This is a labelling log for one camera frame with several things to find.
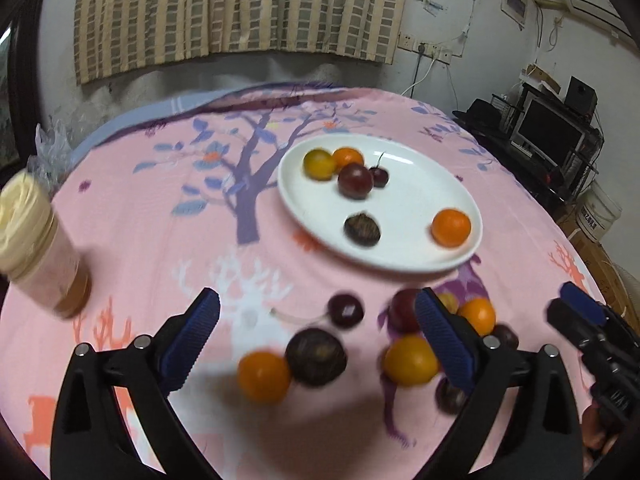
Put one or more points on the striped woven curtain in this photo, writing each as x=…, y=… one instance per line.
x=240, y=10

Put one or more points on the pink printed tablecloth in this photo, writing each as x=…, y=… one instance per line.
x=165, y=240

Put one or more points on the white oval plate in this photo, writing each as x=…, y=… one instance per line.
x=400, y=240

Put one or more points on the dark red cherry tomato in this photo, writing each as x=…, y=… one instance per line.
x=404, y=310
x=355, y=181

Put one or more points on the white wall socket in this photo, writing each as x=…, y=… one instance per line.
x=440, y=52
x=407, y=41

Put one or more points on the black speaker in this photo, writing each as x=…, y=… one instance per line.
x=582, y=94

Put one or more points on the white air conditioner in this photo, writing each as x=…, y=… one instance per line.
x=595, y=5

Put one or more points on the white wall panel box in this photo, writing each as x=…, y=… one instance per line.
x=515, y=2

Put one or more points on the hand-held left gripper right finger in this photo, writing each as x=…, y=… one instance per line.
x=442, y=332

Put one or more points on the black media stand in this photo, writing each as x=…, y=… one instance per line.
x=530, y=170

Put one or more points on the orange cherry tomato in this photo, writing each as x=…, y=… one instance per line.
x=348, y=156

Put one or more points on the yellow cherry tomato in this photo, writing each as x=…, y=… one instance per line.
x=318, y=164
x=448, y=302
x=409, y=361

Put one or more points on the small cardboard box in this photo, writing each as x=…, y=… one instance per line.
x=541, y=77

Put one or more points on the dark red cherry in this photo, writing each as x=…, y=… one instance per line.
x=346, y=310
x=380, y=177

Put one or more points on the glass jar with cream lid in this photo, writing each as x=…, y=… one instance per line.
x=42, y=255

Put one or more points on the clear plastic bag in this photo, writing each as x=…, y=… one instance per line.
x=50, y=152

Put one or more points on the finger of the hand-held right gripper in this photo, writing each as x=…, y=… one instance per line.
x=582, y=302
x=567, y=324

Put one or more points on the computer monitor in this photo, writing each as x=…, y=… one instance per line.
x=547, y=130

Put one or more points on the person's right hand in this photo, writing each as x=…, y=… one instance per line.
x=599, y=437

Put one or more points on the dark brown chestnut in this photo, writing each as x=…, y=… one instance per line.
x=505, y=337
x=316, y=356
x=362, y=230
x=449, y=396

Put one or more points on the small orange kumquat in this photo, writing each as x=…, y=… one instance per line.
x=451, y=227
x=263, y=377
x=479, y=316

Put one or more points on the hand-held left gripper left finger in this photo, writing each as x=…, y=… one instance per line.
x=192, y=332

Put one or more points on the black hat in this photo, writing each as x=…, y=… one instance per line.
x=477, y=112

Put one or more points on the white plastic bucket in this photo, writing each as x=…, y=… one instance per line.
x=600, y=211

